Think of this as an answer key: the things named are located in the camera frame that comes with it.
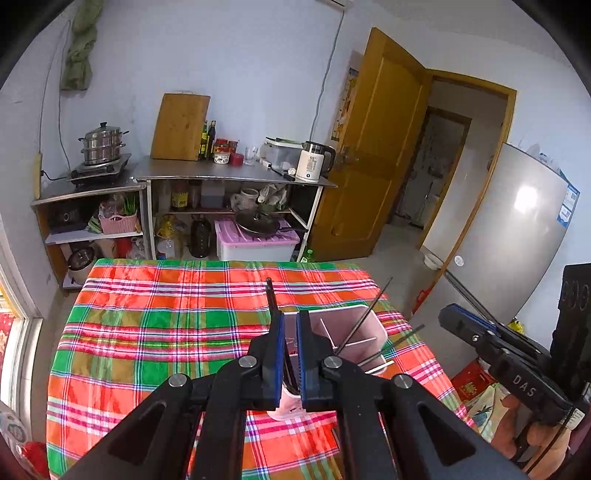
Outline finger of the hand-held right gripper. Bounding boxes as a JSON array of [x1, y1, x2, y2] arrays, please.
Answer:
[[438, 305, 552, 370], [450, 303, 552, 357]]

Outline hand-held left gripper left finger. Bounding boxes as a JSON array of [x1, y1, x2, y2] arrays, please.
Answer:
[[60, 311, 284, 480]]

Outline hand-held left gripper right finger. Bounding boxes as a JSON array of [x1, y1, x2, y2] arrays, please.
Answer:
[[295, 310, 536, 480]]

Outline pink utensil basket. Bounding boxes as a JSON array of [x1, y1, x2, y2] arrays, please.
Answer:
[[267, 310, 397, 422]]

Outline person's right hand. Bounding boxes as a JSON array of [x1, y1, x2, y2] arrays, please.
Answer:
[[492, 394, 573, 474]]

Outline printed cardboard box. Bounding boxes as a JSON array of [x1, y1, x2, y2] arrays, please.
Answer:
[[464, 383, 513, 444]]

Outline red carton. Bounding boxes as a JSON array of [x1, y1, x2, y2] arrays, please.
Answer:
[[450, 359, 497, 400]]

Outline silver refrigerator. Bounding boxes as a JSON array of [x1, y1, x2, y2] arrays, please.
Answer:
[[418, 142, 581, 349]]

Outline pink lid storage box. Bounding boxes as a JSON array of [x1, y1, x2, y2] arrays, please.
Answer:
[[213, 218, 301, 263]]

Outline plaid tablecloth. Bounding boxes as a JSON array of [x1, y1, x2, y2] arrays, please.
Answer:
[[46, 258, 481, 480]]

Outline black frying pan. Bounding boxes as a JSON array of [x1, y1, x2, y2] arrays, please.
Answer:
[[235, 210, 308, 240]]

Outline dark glass jug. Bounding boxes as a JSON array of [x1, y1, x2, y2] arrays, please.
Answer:
[[189, 215, 214, 259]]

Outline white ceramic jug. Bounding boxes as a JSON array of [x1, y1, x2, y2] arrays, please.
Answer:
[[230, 187, 259, 212]]

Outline white plastic bags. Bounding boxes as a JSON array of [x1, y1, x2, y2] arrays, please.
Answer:
[[259, 184, 291, 210]]

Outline yellow plastic oil bottle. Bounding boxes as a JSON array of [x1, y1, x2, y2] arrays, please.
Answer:
[[154, 215, 183, 259]]

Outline grey box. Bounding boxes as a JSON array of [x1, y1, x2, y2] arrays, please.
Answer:
[[200, 180, 227, 209]]

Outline brown sauce bottle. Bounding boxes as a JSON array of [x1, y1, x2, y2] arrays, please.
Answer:
[[171, 180, 190, 210]]

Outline wooden door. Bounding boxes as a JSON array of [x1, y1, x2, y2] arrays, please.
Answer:
[[307, 27, 432, 261]]

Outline white electric kettle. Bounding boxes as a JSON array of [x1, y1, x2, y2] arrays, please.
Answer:
[[295, 141, 337, 184]]

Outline steel counter table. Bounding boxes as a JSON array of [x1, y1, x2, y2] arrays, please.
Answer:
[[131, 154, 339, 264]]

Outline clear plastic container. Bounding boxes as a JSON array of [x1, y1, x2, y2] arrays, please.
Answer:
[[261, 137, 305, 171]]

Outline small pink woven basket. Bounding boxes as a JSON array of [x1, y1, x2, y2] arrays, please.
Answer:
[[98, 210, 139, 235]]

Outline rice cooker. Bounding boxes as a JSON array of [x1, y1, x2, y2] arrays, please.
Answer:
[[66, 246, 98, 284]]

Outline low wooden cabinet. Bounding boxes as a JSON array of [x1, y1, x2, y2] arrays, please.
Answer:
[[30, 178, 153, 291]]

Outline wooden cutting board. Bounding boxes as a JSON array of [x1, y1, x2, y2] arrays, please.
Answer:
[[151, 92, 212, 162]]

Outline black appliance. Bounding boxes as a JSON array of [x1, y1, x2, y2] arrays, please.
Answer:
[[46, 205, 88, 232]]

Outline black stove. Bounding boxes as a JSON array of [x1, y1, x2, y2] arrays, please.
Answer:
[[65, 154, 134, 186]]

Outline steel steamer pot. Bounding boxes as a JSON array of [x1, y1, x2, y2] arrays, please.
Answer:
[[78, 121, 129, 166]]

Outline green curtain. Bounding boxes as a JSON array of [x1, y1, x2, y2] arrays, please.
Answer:
[[60, 0, 103, 92]]

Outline wooden door frame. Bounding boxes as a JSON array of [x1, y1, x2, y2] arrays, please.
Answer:
[[418, 68, 517, 250]]

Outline white sliding door frame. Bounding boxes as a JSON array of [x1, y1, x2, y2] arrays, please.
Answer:
[[0, 217, 47, 416]]

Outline wall calendar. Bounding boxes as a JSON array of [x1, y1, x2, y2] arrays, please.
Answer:
[[331, 50, 365, 144]]

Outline grey wall cable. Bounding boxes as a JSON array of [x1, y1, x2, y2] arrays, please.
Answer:
[[310, 8, 346, 141]]

